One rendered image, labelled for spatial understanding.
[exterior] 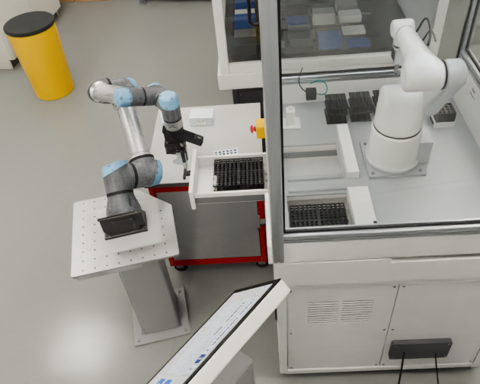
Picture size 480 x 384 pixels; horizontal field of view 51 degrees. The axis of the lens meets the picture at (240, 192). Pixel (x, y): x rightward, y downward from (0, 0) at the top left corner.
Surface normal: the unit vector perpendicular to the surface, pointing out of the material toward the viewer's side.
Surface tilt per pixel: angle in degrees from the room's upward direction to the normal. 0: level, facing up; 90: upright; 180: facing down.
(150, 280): 90
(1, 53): 90
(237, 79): 90
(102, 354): 0
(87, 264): 0
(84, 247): 0
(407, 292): 90
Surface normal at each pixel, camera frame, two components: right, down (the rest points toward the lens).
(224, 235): 0.00, 0.70
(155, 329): 0.21, 0.68
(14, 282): -0.07, -0.71
